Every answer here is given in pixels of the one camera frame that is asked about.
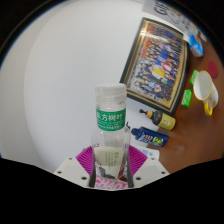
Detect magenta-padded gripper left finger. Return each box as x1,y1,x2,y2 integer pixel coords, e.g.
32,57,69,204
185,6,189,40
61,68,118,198
53,145,98,188

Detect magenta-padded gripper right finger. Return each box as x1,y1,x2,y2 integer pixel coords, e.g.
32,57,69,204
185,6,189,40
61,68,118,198
126,145,170,188

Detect clear bottle with green label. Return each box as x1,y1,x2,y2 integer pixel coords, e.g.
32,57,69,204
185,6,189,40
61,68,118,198
90,83,132,181

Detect dark blue pump bottle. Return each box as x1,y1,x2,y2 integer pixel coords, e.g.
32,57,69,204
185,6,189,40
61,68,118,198
126,121,169,148

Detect dark bottle with yellow label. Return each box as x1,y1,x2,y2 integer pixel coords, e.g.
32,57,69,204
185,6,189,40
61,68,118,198
138,108,177,132

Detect small green packet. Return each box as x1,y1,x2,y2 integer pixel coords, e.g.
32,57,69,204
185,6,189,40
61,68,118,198
189,69,200,86
181,88,193,108

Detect framed group photo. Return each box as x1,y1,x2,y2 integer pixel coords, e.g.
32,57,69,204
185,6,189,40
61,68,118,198
119,17,191,117

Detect flat round red coaster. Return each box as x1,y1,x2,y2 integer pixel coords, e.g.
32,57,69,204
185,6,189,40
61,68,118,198
206,60,220,80

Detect white mug with yellow handle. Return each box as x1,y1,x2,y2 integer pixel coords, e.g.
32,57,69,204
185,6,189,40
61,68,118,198
192,69,220,117

